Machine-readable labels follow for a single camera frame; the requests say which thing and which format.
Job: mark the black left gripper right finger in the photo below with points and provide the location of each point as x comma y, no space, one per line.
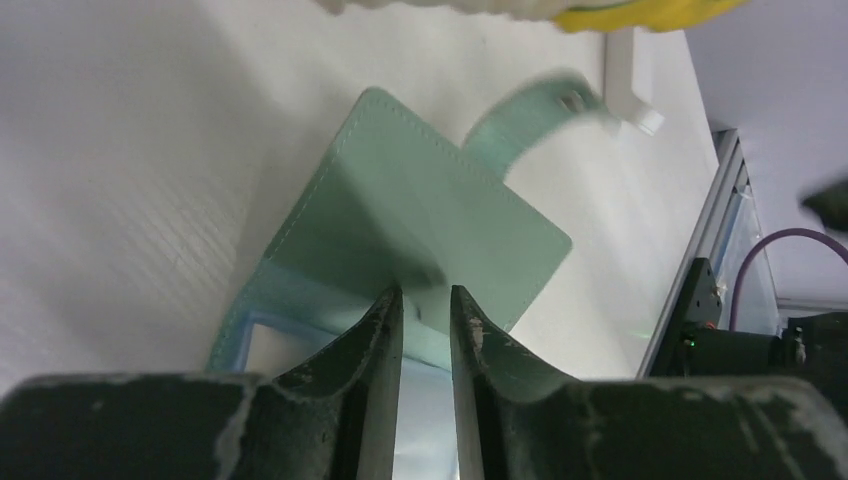
518,417

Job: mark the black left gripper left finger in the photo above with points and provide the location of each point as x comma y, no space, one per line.
333,416

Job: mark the white clothes rack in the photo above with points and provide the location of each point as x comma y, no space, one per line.
628,85

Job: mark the cartoon print hanging garment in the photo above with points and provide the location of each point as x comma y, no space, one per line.
516,9

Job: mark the yellow hanging garment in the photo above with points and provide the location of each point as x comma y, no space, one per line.
653,15

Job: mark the aluminium frame rails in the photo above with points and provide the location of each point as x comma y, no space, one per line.
694,299

